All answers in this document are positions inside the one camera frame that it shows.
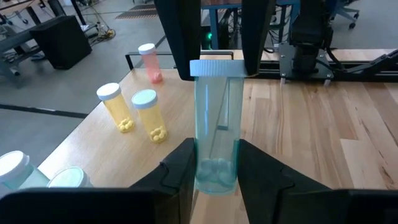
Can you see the pale yellow medicine bottle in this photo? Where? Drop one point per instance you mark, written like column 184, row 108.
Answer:
column 116, row 109
column 152, row 119

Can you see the pink medicine bottle white cap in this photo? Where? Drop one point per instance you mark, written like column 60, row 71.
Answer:
column 152, row 67

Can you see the green round light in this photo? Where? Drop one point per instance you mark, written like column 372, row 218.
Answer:
column 210, row 35

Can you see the grey metal desk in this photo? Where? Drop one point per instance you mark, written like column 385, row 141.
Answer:
column 15, row 40

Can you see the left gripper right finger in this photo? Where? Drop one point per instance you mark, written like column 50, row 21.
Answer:
column 261, row 186

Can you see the office chair base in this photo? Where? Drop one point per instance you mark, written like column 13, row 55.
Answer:
column 345, row 12

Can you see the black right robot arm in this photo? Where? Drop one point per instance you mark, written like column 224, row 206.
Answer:
column 308, row 31

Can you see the large black box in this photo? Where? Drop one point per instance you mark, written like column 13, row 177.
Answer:
column 62, row 42

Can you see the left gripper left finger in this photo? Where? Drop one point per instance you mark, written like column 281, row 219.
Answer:
column 174, row 193

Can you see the blue medicine bottle white cap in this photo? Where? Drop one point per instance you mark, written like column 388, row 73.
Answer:
column 217, row 124
column 12, row 165
column 70, row 178

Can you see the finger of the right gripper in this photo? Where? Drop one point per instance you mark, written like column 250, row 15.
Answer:
column 182, row 31
column 256, row 31

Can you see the wooden shelf black metal frame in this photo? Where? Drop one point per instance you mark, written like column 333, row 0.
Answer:
column 102, row 149

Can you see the black yellow-edged floor mat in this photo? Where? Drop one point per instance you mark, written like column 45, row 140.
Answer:
column 136, row 14

